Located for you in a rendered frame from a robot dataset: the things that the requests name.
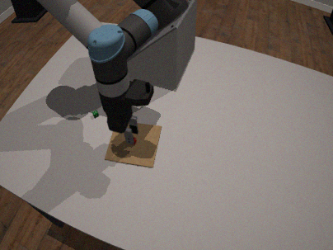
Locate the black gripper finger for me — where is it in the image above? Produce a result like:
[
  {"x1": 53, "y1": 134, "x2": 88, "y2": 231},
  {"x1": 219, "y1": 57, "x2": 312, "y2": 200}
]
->
[
  {"x1": 124, "y1": 128, "x2": 134, "y2": 144},
  {"x1": 129, "y1": 116, "x2": 138, "y2": 134}
]

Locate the tan flat mat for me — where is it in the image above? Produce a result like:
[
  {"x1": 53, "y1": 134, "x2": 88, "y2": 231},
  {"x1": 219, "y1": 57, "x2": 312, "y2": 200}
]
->
[{"x1": 105, "y1": 123, "x2": 162, "y2": 167}]

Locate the green die with white pips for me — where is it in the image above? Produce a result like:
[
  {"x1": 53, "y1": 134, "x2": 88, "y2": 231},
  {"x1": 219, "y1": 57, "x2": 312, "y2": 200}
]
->
[{"x1": 92, "y1": 110, "x2": 99, "y2": 118}]

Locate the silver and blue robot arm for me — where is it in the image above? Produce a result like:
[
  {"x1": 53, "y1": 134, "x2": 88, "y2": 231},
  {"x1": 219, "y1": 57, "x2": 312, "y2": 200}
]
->
[{"x1": 36, "y1": 0, "x2": 190, "y2": 85}]

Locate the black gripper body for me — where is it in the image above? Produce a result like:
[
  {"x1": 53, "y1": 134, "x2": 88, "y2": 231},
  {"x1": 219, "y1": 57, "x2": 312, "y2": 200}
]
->
[{"x1": 96, "y1": 72, "x2": 154, "y2": 133}]

